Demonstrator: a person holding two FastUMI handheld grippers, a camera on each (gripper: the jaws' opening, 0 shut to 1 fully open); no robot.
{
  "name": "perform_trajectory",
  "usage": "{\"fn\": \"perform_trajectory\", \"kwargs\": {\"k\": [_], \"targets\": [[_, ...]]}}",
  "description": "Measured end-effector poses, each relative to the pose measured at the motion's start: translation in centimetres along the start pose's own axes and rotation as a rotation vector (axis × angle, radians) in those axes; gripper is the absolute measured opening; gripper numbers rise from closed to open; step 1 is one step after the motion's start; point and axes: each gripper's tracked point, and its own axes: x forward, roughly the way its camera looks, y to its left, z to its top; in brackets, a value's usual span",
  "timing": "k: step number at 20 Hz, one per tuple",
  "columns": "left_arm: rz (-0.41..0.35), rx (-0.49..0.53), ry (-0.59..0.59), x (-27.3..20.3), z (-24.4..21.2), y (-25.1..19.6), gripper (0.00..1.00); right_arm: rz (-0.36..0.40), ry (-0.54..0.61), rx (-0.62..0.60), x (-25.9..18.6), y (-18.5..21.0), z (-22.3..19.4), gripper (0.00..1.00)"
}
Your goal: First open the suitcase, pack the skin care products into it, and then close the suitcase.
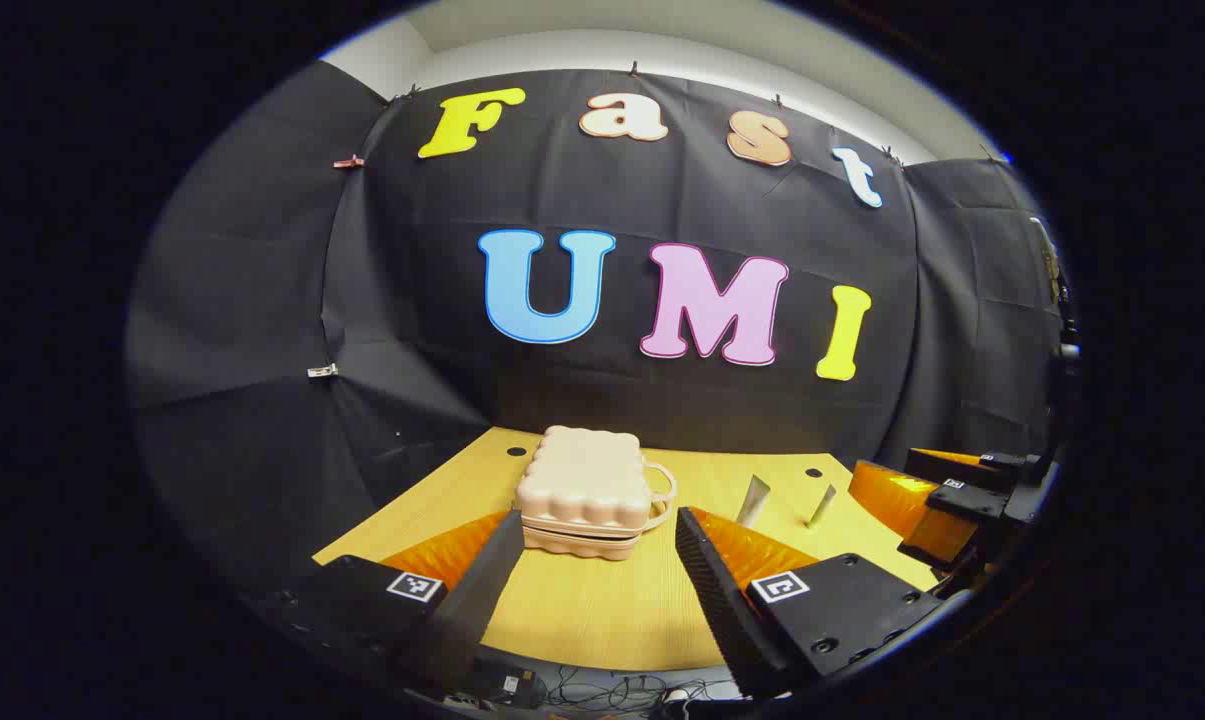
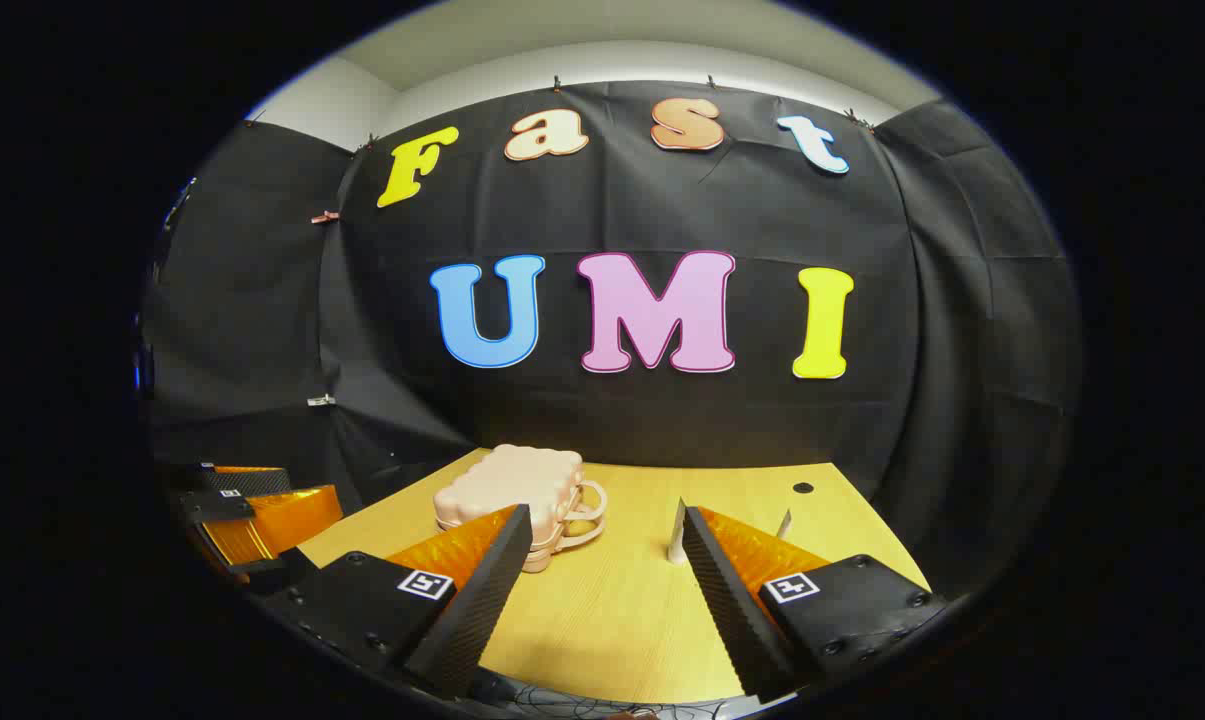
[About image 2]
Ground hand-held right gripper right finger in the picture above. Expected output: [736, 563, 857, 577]
[682, 505, 948, 703]

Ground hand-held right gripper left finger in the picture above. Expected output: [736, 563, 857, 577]
[262, 503, 534, 701]

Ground pink suitcase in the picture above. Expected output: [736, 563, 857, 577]
[433, 444, 608, 574]

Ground black backdrop cloth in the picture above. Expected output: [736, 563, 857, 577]
[142, 80, 1083, 601]

